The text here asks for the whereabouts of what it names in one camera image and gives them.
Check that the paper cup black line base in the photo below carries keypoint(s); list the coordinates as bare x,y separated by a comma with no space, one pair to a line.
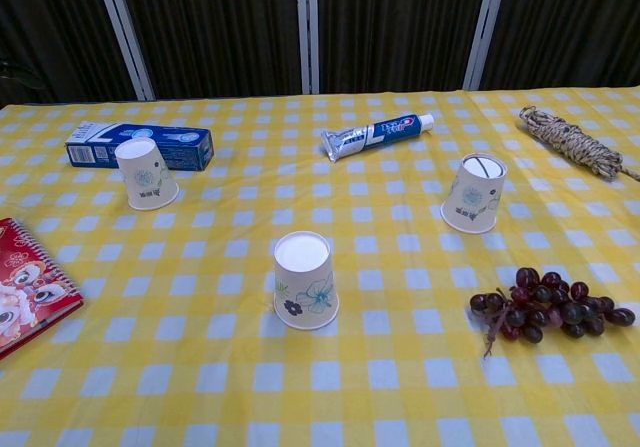
472,197

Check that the paper cup dandelion print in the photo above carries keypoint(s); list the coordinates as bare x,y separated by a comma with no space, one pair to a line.
145,177

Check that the paper cup large flower print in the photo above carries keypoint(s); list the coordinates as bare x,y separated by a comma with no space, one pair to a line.
305,287

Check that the blue toothpaste box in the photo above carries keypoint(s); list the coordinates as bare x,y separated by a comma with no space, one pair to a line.
192,142

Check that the dark purple grape bunch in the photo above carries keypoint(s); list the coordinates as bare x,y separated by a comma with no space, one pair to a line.
545,307

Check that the blue white toothpaste tube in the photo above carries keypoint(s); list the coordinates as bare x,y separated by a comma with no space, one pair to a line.
375,134

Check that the dark ribbed screen panel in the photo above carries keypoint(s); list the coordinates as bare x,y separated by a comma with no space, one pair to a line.
395,27
575,22
215,27
55,22

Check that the yellow white checked tablecloth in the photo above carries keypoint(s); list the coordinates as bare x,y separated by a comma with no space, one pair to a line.
200,367

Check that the red spiral notebook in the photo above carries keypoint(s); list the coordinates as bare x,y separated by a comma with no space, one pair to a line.
25,287

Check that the white screen frame post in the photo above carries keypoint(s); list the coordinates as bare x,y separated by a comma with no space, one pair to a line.
484,32
307,32
125,37

